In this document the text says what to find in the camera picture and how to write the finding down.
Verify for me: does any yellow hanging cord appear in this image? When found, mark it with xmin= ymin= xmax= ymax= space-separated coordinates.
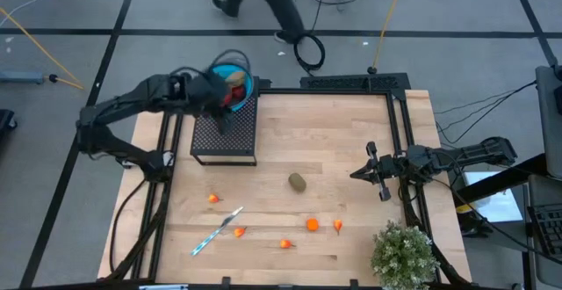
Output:
xmin=367 ymin=0 xmax=408 ymax=76

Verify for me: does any yellow floor cable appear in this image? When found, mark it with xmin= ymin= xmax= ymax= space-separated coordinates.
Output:
xmin=0 ymin=6 xmax=86 ymax=91

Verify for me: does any grey monitor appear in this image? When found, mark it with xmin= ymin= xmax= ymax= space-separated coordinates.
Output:
xmin=534 ymin=64 xmax=562 ymax=181

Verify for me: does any grey desk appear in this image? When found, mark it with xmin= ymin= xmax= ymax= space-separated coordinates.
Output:
xmin=524 ymin=173 xmax=562 ymax=289

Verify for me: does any potted green plant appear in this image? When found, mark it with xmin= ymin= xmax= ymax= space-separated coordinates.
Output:
xmin=370 ymin=219 xmax=441 ymax=290

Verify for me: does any white panel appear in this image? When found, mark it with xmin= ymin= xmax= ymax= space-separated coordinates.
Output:
xmin=462 ymin=170 xmax=525 ymax=224

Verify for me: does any person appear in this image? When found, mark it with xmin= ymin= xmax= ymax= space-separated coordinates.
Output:
xmin=210 ymin=0 xmax=308 ymax=45

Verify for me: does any black metal table frame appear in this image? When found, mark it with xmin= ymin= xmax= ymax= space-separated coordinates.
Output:
xmin=104 ymin=85 xmax=474 ymax=290

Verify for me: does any black desk bar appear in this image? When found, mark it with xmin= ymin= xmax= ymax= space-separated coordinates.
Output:
xmin=454 ymin=152 xmax=551 ymax=203

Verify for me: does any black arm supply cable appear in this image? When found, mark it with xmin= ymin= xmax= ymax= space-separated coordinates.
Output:
xmin=108 ymin=175 xmax=153 ymax=280

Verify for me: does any blue-handled knife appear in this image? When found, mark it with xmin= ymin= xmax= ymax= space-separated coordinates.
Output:
xmin=190 ymin=206 xmax=245 ymax=257

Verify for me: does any black hanging cable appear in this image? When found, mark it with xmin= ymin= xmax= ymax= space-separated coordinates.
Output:
xmin=292 ymin=0 xmax=330 ymax=75

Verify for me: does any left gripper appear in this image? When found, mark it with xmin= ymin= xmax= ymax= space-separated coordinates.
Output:
xmin=184 ymin=69 xmax=236 ymax=135

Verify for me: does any black floor object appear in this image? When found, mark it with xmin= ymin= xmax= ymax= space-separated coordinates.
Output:
xmin=0 ymin=108 xmax=19 ymax=132

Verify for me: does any black keyboard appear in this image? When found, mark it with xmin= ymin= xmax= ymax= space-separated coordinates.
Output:
xmin=527 ymin=202 xmax=562 ymax=258

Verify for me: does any grey camera bracket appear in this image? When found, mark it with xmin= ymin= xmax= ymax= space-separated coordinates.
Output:
xmin=139 ymin=283 xmax=190 ymax=290

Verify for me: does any grey floor bar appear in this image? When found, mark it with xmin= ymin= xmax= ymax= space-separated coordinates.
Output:
xmin=0 ymin=70 xmax=47 ymax=85

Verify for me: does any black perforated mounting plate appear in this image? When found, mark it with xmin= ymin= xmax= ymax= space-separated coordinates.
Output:
xmin=299 ymin=72 xmax=413 ymax=91

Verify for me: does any blue collapsible bowl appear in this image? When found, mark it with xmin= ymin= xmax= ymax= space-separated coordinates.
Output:
xmin=206 ymin=60 xmax=256 ymax=113

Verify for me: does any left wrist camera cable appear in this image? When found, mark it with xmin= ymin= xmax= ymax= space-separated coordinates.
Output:
xmin=209 ymin=48 xmax=252 ymax=78

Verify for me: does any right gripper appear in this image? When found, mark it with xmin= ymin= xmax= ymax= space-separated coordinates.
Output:
xmin=349 ymin=141 xmax=407 ymax=202

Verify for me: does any brown-green kiwi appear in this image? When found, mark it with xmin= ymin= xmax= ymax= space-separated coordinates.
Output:
xmin=226 ymin=70 xmax=248 ymax=88
xmin=288 ymin=172 xmax=308 ymax=193

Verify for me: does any black perforated metal shelf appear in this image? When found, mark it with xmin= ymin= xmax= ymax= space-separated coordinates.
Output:
xmin=189 ymin=94 xmax=260 ymax=167

